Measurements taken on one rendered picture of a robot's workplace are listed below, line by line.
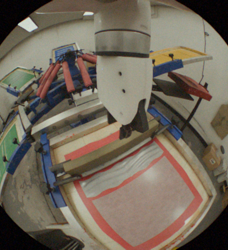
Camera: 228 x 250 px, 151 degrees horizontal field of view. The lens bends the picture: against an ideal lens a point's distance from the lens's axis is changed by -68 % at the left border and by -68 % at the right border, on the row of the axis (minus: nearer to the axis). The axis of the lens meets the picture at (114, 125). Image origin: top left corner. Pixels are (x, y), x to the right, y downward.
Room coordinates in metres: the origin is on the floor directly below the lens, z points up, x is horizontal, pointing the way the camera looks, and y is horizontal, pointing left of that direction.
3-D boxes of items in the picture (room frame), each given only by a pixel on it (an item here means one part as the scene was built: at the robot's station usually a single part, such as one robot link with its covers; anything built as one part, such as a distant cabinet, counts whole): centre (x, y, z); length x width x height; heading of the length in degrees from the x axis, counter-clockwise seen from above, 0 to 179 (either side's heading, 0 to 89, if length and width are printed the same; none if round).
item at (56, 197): (0.03, 0.25, 0.98); 0.30 x 0.05 x 0.07; 30
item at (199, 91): (0.88, -1.00, 1.06); 0.61 x 0.46 x 0.12; 90
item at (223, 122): (0.47, -2.08, 1.06); 0.53 x 0.07 x 1.05; 30
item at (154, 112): (0.31, -0.23, 0.98); 0.30 x 0.05 x 0.07; 30
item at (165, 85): (0.88, -0.25, 0.91); 1.34 x 0.40 x 0.08; 90
